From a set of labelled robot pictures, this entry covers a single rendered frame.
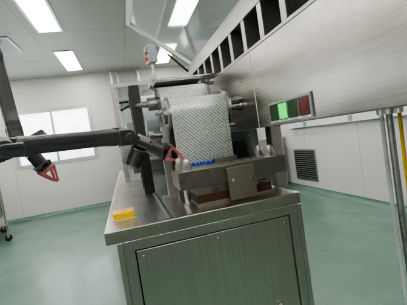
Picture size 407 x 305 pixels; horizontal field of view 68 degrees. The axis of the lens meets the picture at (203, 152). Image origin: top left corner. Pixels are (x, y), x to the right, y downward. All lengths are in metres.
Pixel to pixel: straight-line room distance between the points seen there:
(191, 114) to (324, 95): 0.56
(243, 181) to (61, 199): 6.09
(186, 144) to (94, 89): 5.76
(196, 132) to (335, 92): 0.60
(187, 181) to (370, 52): 0.63
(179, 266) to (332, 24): 0.80
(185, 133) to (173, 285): 0.56
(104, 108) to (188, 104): 5.64
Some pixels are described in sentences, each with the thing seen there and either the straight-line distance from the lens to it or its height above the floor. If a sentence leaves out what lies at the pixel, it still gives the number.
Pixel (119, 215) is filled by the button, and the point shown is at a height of 0.92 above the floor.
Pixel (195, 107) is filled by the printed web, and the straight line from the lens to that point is 1.23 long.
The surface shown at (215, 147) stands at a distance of 1.24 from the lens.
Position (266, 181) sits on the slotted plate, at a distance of 1.13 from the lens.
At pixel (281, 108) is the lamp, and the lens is 1.03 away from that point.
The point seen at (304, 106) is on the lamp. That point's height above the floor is 1.18.
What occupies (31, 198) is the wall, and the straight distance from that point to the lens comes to 7.07.
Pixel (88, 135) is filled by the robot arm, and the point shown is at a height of 1.20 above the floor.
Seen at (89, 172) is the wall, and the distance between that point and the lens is 6.81.
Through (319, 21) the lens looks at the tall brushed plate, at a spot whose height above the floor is 1.38.
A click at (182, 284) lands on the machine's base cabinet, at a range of 1.05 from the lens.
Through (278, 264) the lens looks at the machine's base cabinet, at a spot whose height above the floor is 0.67.
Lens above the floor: 1.14
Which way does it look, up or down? 3 degrees down
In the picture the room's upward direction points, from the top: 9 degrees counter-clockwise
